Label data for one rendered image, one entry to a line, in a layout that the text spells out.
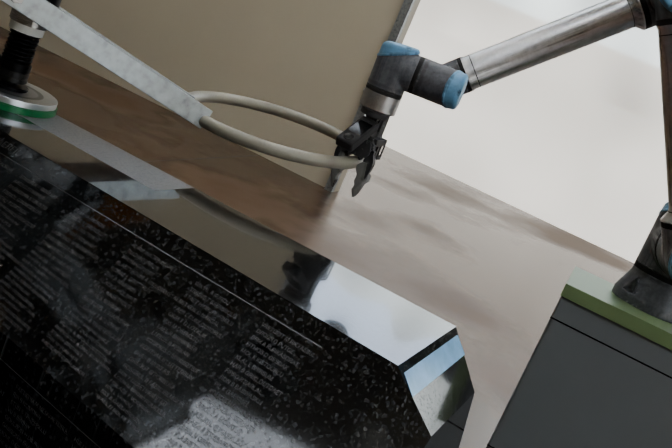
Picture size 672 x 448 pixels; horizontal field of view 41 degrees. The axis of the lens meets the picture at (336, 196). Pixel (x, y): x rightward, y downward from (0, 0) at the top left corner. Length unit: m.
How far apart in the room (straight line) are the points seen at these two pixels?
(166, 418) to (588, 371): 1.21
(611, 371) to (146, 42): 5.57
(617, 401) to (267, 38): 4.98
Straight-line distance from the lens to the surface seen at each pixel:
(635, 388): 2.27
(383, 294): 1.66
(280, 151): 2.02
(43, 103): 1.96
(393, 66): 2.09
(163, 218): 1.57
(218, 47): 6.96
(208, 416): 1.34
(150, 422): 1.35
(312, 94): 6.63
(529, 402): 2.30
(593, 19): 2.25
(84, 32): 1.95
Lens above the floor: 1.28
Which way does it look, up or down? 11 degrees down
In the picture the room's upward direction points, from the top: 23 degrees clockwise
